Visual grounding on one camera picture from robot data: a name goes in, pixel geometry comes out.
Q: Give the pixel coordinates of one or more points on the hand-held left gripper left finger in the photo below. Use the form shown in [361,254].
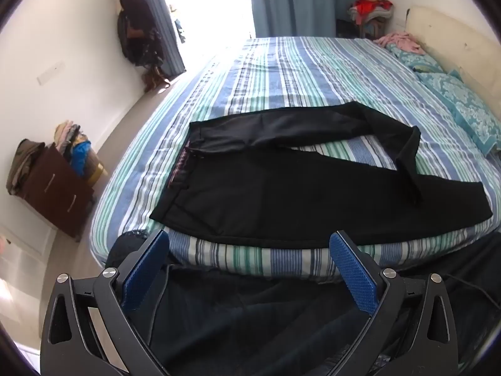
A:
[143,272]

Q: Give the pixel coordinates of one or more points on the wide blue curtain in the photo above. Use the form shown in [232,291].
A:
[297,0]

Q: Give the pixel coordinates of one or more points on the large teal floral pillow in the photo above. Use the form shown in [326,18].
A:
[464,105]

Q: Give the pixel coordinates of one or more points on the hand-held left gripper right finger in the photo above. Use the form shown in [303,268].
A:
[354,270]

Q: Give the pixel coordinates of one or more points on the dark bags hanging on wall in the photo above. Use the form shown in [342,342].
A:
[135,15]

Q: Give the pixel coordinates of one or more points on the black pants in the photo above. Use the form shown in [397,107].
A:
[254,196]

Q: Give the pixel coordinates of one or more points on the white wall plate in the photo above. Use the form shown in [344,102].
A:
[50,72]

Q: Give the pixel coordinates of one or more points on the pink cloth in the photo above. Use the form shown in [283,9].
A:
[399,42]

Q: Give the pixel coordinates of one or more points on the striped bed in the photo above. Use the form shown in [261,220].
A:
[293,70]

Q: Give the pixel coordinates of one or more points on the brown dresser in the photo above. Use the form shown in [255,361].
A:
[54,192]

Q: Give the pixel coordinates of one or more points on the cream headboard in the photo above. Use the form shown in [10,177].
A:
[450,39]

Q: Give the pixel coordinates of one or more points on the small teal floral pillow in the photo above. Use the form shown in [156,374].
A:
[415,60]

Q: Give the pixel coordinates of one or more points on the mixed clothes pile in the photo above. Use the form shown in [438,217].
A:
[68,133]

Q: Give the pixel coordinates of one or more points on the red clothes pile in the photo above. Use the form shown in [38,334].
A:
[370,8]

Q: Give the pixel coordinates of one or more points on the person's dark clothing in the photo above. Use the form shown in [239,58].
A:
[250,321]

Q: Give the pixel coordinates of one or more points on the narrow blue curtain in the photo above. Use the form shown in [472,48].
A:
[166,27]

